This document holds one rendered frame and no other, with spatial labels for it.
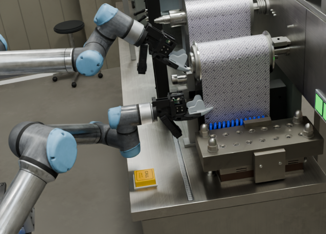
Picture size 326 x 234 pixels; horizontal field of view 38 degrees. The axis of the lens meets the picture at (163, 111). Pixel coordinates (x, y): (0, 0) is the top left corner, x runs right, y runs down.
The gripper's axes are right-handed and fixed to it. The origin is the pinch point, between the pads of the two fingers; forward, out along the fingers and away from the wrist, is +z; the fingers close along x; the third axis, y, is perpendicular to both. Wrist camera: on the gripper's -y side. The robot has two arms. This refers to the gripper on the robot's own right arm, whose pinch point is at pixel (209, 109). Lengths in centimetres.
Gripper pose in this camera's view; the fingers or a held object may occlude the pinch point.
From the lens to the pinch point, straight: 169.0
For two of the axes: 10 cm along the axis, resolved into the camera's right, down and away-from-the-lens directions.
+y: -1.1, -8.7, -4.8
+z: 9.9, -1.4, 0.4
